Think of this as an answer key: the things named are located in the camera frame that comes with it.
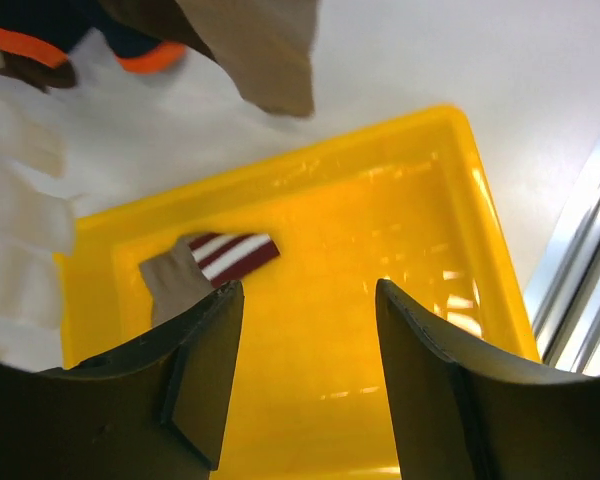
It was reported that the navy orange underwear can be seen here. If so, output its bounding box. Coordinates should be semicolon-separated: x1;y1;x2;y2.
0;0;187;75

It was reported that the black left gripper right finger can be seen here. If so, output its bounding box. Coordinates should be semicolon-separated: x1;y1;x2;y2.
375;280;600;479

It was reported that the yellow plastic tray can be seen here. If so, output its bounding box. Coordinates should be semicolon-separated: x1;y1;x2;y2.
55;106;538;479

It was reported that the aluminium frame rail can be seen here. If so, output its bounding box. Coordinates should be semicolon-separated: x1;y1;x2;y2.
524;137;600;376

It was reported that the beige sock maroon cuff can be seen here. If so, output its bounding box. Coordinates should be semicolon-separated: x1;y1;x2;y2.
101;0;319;118

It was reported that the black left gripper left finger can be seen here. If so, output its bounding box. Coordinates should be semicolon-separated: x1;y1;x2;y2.
0;282;244;479

